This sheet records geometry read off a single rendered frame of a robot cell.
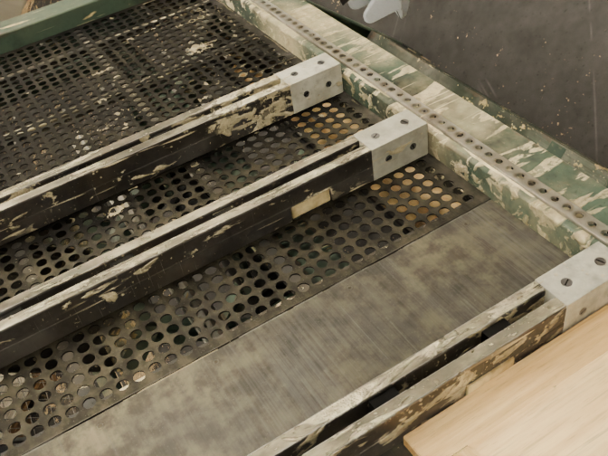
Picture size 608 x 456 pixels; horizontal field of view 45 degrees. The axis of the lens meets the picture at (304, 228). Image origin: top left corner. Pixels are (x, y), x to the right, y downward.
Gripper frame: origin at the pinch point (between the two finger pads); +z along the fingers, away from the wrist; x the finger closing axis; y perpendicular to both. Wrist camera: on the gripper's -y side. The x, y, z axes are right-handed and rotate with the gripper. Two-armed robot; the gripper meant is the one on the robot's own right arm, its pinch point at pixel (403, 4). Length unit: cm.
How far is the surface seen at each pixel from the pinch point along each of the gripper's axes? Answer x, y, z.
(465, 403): 31, 24, 33
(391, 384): 26.5, 29.6, 25.1
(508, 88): -76, -42, 126
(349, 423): 27, 37, 25
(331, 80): -46, 7, 47
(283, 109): -45, 18, 44
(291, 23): -72, 4, 50
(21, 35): -117, 60, 34
